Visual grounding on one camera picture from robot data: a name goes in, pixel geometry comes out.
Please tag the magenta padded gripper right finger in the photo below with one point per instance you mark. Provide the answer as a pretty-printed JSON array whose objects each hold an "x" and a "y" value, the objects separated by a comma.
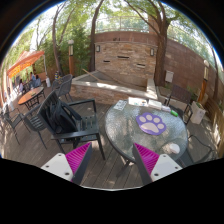
[{"x": 153, "y": 166}]

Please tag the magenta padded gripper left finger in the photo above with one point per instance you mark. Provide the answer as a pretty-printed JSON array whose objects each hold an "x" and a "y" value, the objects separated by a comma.
[{"x": 70, "y": 166}]

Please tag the white computer mouse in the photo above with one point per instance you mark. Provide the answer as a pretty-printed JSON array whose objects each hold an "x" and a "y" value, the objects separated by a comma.
[{"x": 174, "y": 148}]

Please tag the purple paw print mouse pad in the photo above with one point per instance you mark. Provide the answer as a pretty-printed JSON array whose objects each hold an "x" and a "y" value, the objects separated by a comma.
[{"x": 151, "y": 124}]

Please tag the black backpack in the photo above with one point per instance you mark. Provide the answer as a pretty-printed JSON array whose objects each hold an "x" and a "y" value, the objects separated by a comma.
[{"x": 62, "y": 118}]

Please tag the round glass patio table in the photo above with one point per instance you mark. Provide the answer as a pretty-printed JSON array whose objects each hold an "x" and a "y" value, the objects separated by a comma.
[{"x": 123, "y": 131}]

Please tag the grey patio chair left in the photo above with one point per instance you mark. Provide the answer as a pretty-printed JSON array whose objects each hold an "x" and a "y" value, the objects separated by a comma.
[{"x": 33, "y": 121}]

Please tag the dark plastic patio armchair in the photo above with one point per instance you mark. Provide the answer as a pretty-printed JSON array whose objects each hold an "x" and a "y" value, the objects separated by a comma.
[{"x": 87, "y": 127}]

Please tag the green small object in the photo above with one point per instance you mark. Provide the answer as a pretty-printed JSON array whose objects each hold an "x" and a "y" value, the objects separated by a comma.
[{"x": 174, "y": 113}]

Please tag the white box on table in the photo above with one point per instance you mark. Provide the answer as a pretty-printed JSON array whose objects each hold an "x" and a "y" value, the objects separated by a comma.
[{"x": 155, "y": 104}]

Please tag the clear plastic package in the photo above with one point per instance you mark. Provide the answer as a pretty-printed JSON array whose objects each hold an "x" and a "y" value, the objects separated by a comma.
[{"x": 120, "y": 105}]

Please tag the white bin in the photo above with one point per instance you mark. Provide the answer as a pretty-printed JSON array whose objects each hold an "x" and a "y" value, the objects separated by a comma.
[{"x": 198, "y": 112}]

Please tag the dark chair behind table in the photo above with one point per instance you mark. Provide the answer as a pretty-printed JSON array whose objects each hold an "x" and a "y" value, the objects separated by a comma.
[{"x": 182, "y": 95}]

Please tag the round wooden table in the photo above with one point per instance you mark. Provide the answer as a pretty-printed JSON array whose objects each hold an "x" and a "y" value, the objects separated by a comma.
[{"x": 32, "y": 98}]

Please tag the stone fountain basin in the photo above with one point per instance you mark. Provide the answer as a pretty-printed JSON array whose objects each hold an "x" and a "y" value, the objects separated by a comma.
[{"x": 107, "y": 90}]

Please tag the orange canopy tent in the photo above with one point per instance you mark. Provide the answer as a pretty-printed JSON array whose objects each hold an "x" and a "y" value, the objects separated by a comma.
[{"x": 25, "y": 60}]

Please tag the wooden lamp post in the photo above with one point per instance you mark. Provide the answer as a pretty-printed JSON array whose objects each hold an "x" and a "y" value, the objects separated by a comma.
[{"x": 71, "y": 52}]

